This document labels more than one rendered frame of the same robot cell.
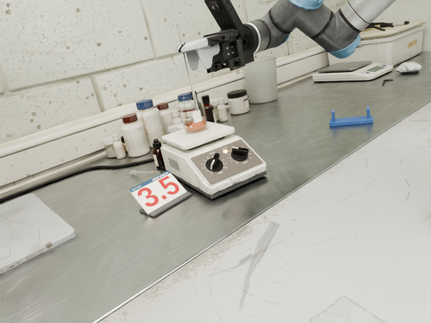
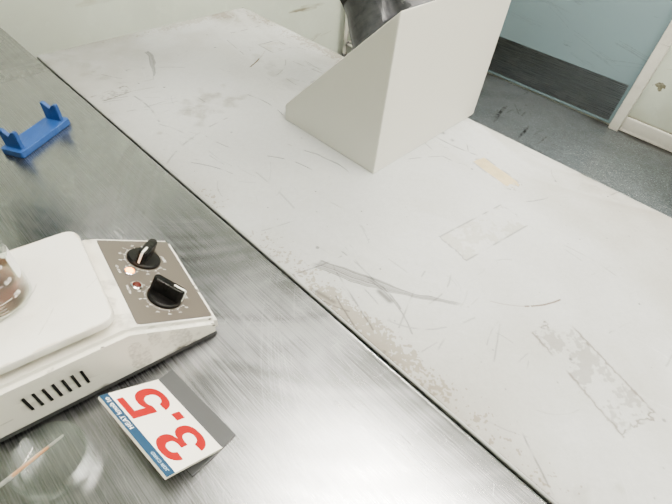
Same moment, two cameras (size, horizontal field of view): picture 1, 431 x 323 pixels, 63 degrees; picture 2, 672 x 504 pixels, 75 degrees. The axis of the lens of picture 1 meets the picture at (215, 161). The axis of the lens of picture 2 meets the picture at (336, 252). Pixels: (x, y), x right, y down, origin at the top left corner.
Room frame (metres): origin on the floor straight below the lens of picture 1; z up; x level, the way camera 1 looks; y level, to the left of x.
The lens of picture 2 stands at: (0.50, 0.27, 1.29)
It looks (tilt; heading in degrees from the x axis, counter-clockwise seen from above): 47 degrees down; 257
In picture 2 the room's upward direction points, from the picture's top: 6 degrees clockwise
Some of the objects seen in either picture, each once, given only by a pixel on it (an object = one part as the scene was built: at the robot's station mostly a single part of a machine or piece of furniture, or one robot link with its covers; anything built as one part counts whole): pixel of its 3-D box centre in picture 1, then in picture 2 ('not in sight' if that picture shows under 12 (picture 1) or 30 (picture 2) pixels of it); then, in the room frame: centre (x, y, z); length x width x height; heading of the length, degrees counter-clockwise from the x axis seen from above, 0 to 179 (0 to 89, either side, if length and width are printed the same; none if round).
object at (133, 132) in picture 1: (134, 134); not in sight; (0.93, 0.20, 0.95); 0.06 x 0.06 x 0.11
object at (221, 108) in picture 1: (222, 109); not in sight; (1.11, -0.05, 0.94); 0.03 x 0.03 x 0.07
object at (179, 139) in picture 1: (197, 134); (17, 301); (0.70, 0.03, 0.98); 0.12 x 0.12 x 0.01; 27
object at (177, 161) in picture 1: (207, 156); (71, 318); (0.68, 0.01, 0.94); 0.22 x 0.13 x 0.08; 27
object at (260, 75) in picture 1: (257, 80); not in sight; (1.30, -0.21, 0.97); 0.18 x 0.13 x 0.15; 45
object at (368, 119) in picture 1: (350, 116); (33, 127); (0.82, -0.35, 0.92); 0.10 x 0.03 x 0.04; 66
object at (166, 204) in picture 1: (161, 192); (169, 417); (0.59, 0.11, 0.92); 0.09 x 0.06 x 0.04; 131
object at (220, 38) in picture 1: (218, 38); not in sight; (0.76, -0.06, 1.16); 0.09 x 0.05 x 0.02; 136
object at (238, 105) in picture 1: (238, 102); not in sight; (1.18, -0.12, 0.94); 0.07 x 0.07 x 0.07
